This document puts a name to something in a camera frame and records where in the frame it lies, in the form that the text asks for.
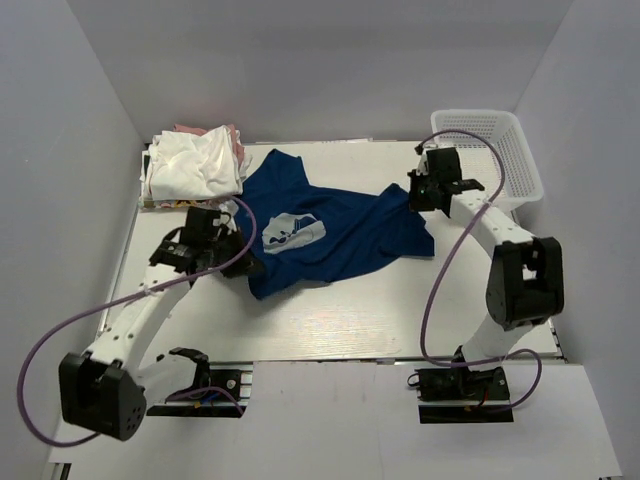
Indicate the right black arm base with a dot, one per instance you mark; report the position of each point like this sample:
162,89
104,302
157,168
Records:
460,396

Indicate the white plastic basket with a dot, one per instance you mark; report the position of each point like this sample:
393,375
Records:
492,147

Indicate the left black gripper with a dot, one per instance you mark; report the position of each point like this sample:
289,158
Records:
239,259

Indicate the pink folded t shirt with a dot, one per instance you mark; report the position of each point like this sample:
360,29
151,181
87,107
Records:
244,159

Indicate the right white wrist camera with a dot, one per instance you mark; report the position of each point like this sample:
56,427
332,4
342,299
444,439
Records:
422,168

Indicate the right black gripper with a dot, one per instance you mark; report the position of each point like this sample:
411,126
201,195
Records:
420,190

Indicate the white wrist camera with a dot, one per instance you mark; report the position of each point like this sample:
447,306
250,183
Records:
223,219
422,168

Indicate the floral folded t shirt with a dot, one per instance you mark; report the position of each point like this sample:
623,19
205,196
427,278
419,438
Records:
224,205

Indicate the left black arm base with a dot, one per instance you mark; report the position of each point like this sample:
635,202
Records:
224,394

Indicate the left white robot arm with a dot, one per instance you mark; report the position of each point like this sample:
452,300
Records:
107,389

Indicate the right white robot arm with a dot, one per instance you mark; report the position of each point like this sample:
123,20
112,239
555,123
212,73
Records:
525,284

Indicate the blue printed t shirt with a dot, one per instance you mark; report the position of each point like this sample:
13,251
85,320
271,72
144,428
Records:
317,234

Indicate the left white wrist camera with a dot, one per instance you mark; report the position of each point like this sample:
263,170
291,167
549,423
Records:
223,219

